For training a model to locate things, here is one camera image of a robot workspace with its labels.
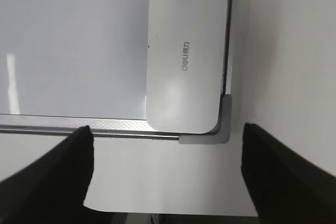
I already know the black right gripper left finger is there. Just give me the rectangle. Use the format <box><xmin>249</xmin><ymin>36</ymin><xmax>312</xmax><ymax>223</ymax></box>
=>
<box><xmin>0</xmin><ymin>125</ymin><xmax>95</xmax><ymax>224</ymax></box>

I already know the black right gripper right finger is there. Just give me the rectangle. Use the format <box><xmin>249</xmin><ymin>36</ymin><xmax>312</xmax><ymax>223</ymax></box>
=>
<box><xmin>241</xmin><ymin>123</ymin><xmax>335</xmax><ymax>223</ymax></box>

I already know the white rectangular board eraser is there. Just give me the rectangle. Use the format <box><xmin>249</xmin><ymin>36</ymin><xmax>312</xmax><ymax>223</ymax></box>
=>
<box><xmin>145</xmin><ymin>0</ymin><xmax>228</xmax><ymax>134</ymax></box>

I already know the white whiteboard with grey frame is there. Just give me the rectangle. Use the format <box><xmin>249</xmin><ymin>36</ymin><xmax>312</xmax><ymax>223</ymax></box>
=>
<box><xmin>1</xmin><ymin>0</ymin><xmax>233</xmax><ymax>144</ymax></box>

